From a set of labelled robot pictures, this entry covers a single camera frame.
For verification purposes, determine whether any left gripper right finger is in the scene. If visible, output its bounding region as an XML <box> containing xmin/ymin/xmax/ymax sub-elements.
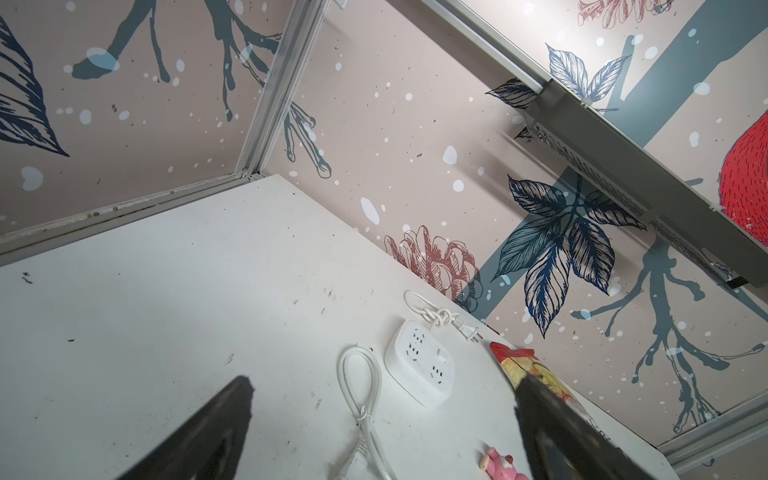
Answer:
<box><xmin>515</xmin><ymin>375</ymin><xmax>650</xmax><ymax>480</ymax></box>

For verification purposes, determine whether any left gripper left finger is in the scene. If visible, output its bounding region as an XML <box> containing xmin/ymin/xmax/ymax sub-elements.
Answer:
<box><xmin>121</xmin><ymin>375</ymin><xmax>254</xmax><ymax>480</ymax></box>

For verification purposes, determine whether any white square socket cube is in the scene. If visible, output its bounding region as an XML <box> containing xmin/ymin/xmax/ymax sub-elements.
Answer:
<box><xmin>384</xmin><ymin>320</ymin><xmax>456</xmax><ymax>409</ymax></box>

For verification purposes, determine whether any pink pig toy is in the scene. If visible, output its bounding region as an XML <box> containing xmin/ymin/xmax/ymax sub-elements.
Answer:
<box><xmin>479</xmin><ymin>447</ymin><xmax>529</xmax><ymax>480</ymax></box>

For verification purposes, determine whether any red white chips bag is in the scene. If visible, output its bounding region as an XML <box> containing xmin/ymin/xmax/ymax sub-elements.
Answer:
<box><xmin>490</xmin><ymin>342</ymin><xmax>593</xmax><ymax>423</ymax></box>

